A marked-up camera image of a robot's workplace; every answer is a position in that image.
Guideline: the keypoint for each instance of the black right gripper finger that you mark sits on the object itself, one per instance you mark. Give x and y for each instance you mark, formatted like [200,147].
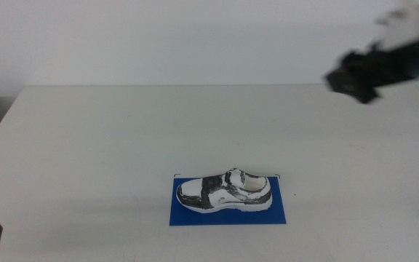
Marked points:
[355,87]
[353,63]

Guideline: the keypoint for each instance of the black and white shoe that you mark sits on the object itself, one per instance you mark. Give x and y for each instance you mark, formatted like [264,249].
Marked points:
[224,194]

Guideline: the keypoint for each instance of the blue rectangular mat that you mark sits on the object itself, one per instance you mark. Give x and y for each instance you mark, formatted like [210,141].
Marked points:
[227,217]

